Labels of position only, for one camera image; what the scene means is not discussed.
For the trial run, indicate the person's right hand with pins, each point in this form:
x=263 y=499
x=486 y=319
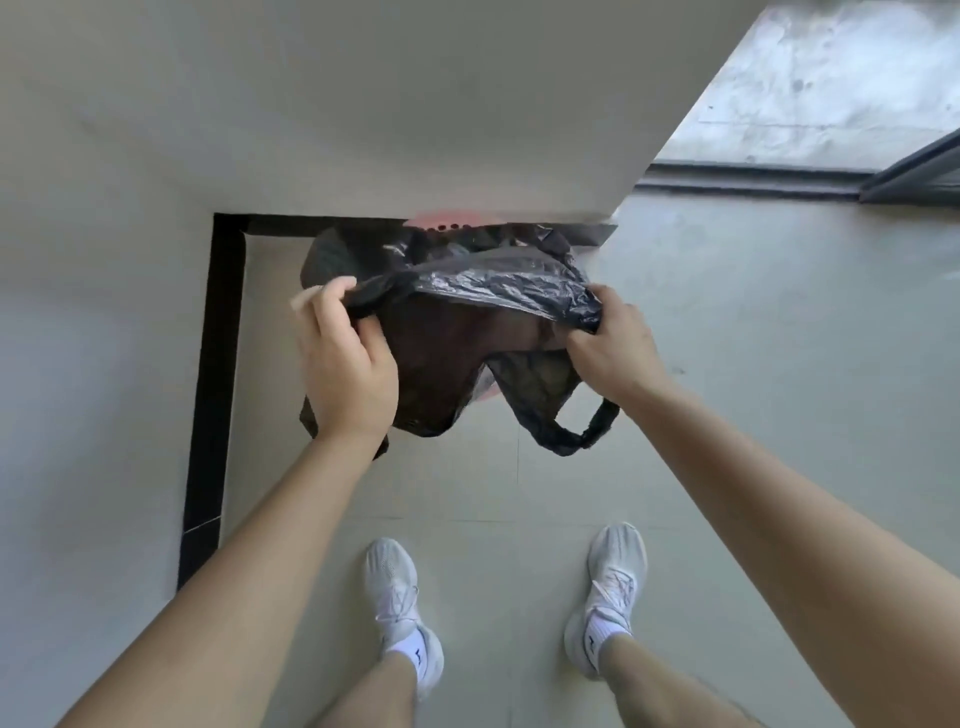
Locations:
x=619 y=356

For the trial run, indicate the person's left hand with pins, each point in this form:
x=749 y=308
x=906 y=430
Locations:
x=349 y=375

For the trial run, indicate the black trash bag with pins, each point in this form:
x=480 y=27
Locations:
x=450 y=352

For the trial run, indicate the pink plastic waste basket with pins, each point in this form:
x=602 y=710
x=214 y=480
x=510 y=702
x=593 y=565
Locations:
x=450 y=219

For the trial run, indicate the person's right forearm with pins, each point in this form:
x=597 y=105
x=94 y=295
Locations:
x=810 y=562

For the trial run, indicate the person's left forearm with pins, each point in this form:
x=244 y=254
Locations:
x=240 y=592

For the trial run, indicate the person's right white shoe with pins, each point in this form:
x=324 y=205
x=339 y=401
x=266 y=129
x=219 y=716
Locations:
x=615 y=570

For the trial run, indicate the person's white shoe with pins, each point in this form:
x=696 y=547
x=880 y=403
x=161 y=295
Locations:
x=615 y=570
x=394 y=585

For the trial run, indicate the person's left white shoe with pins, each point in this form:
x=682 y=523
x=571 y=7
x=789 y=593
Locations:
x=394 y=585

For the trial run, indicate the person's left white sock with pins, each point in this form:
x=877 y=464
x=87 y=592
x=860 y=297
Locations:
x=405 y=646

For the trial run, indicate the person's white sock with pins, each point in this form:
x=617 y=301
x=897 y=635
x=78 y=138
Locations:
x=604 y=634
x=405 y=646

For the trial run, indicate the person's right white sock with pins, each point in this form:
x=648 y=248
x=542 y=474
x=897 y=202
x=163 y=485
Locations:
x=604 y=634

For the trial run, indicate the person's left leg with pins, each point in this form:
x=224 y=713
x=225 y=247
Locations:
x=375 y=697

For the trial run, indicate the person's leg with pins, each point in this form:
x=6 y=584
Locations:
x=375 y=697
x=660 y=697

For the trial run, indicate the person's right leg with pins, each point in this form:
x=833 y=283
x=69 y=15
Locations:
x=660 y=697

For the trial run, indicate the black sliding door frame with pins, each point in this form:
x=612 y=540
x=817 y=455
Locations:
x=915 y=176

